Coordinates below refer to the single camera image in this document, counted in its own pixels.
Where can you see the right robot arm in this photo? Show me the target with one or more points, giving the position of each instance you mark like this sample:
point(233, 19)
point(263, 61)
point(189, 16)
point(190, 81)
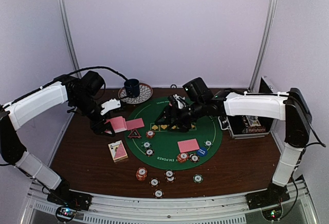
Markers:
point(285, 106)

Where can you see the card box under deck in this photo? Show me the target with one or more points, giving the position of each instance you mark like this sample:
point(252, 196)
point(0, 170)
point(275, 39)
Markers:
point(117, 151)

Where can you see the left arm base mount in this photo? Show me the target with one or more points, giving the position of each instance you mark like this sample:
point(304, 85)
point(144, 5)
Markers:
point(75, 200)

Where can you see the dealt red-backed card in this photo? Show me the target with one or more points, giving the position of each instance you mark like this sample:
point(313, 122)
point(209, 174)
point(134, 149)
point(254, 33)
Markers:
point(135, 124)

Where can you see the dark blue mug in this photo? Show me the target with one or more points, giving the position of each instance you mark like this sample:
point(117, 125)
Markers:
point(132, 88)

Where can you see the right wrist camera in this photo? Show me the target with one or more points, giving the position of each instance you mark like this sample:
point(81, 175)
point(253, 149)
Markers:
point(196, 90)

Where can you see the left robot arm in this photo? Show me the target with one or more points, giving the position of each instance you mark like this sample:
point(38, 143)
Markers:
point(77, 93)

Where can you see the right aluminium frame post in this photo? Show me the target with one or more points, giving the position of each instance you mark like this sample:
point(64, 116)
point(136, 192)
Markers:
point(270, 16)

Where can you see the red five chips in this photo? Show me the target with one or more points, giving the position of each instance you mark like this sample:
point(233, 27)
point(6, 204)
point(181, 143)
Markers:
point(182, 157)
point(150, 134)

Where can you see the green chips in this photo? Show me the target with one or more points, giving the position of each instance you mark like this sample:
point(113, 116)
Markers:
point(146, 145)

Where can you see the hundred chip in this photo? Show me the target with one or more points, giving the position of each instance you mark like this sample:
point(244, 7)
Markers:
point(149, 152)
point(169, 173)
point(154, 182)
point(158, 193)
point(170, 179)

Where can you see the aluminium poker chip case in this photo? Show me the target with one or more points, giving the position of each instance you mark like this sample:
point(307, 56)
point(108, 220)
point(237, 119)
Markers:
point(246, 126)

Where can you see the red-backed card deck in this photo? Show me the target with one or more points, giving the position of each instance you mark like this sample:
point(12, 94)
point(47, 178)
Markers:
point(118, 124)

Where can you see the green twenty chip stack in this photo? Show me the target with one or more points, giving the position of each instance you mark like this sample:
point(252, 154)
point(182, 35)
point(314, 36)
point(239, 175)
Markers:
point(198, 178)

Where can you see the red five chip stack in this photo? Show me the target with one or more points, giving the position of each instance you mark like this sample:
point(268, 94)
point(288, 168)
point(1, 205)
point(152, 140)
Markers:
point(141, 174)

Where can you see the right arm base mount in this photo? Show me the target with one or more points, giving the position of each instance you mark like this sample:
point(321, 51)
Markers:
point(263, 199)

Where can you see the aluminium frame post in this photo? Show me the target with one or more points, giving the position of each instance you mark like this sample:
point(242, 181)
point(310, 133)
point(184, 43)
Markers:
point(270, 16)
point(68, 37)

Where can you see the left aluminium frame post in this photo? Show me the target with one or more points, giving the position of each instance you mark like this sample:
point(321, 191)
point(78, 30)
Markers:
point(68, 37)

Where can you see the hundred chips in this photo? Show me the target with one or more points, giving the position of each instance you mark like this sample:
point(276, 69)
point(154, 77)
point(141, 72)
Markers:
point(194, 158)

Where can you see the round green poker mat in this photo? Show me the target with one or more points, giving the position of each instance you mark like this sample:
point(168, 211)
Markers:
point(164, 143)

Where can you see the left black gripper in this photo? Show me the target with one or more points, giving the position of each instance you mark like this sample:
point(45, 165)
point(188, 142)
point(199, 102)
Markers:
point(98, 129)

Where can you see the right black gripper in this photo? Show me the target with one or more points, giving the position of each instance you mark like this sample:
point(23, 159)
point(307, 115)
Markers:
point(169, 110)

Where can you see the patterned ceramic saucer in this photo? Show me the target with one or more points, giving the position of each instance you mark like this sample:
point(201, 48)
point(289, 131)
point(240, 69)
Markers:
point(146, 92)

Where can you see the blue small blind button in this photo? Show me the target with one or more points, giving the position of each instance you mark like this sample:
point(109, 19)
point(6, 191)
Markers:
point(202, 152)

